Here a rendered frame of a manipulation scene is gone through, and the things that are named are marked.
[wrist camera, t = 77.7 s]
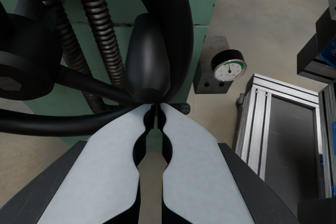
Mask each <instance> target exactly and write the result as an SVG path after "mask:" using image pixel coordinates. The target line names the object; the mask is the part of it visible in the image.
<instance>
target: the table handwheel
mask: <svg viewBox="0 0 336 224"><path fill-rule="evenodd" d="M60 1H61V2H62V6H64V4H65V1H66V0H60ZM141 1H142V3H143V4H144V6H145V8H146V9H147V11H148V13H149V14H152V15H154V16H155V17H156V18H157V19H158V22H159V26H160V30H161V33H162V36H163V39H164V43H165V47H166V51H167V56H168V60H169V67H170V89H169V90H168V92H167V93H166V94H165V95H164V97H163V98H162V99H161V100H160V101H159V102H156V103H154V104H156V111H155V113H157V112H158V104H161V103H166V104H168V103H169V102H170V101H171V100H172V99H173V97H174V96H175V95H176V94H177V92H178V91H179V90H180V88H181V86H182V85H183V83H184V81H185V79H186V77H187V74H188V71H189V68H190V65H191V61H192V57H193V50H194V26H193V19H192V12H191V7H190V3H189V0H141ZM57 24H58V18H57V13H56V12H54V11H53V9H52V7H51V6H46V5H45V4H44V3H43V2H42V1H40V0H18V1H17V2H16V4H15V6H14V8H13V9H12V11H11V13H7V12H6V10H5V8H4V6H3V5H2V3H1V1H0V98H4V99H9V100H15V101H29V100H34V99H37V98H40V97H43V96H46V95H48V94H49V93H50V92H51V91H52V90H53V88H54V84H55V83H56V84H59V85H63V86H66V87H69V88H73V89H76V90H79V91H83V92H86V93H89V94H93V95H96V96H99V97H103V98H105V99H108V100H111V101H114V102H117V103H120V104H123V106H121V107H119V108H116V109H113V110H110V111H106V112H101V113H96V114H90V115H79V116H50V115H38V114H30V113H23V112H17V111H12V110H6V109H2V108H0V133H7V134H15V135H25V136H37V137H79V136H90V135H93V134H95V133H96V132H97V131H98V130H100V129H101V128H102V127H104V126H105V125H107V124H108V123H110V122H112V121H113V120H115V119H117V118H119V117H121V116H123V115H124V114H126V113H128V112H130V111H132V110H134V109H136V108H138V107H139V106H141V105H143V103H139V102H137V101H136V100H135V99H134V98H133V97H132V96H131V95H130V94H129V92H128V91H127V90H125V89H122V88H119V87H116V86H114V85H111V84H108V83H105V82H103V81H100V80H98V79H96V78H93V77H91V76H88V75H86V74H83V73H81V72H79V71H76V70H74V69H71V68H69V67H66V66H64V65H61V64H60V63H61V60H62V56H63V47H62V44H61V42H60V41H59V39H58V38H57V37H56V36H55V35H54V33H55V30H56V27H57Z"/></svg>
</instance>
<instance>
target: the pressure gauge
mask: <svg viewBox="0 0 336 224"><path fill-rule="evenodd" d="M211 68H212V72H213V77H214V78H215V79H216V80H217V81H220V82H230V81H233V80H236V79H238V78H240V77H241V76H242V75H243V74H244V73H245V72H246V70H247V64H246V63H245V60H244V57H243V54H242V53H241V52H240V51H238V50H236V49H227V50H224V51H221V52H219V53H218V54H216V55H215V56H214V57H213V59H212V60H211ZM229 68H230V70H231V73H229Z"/></svg>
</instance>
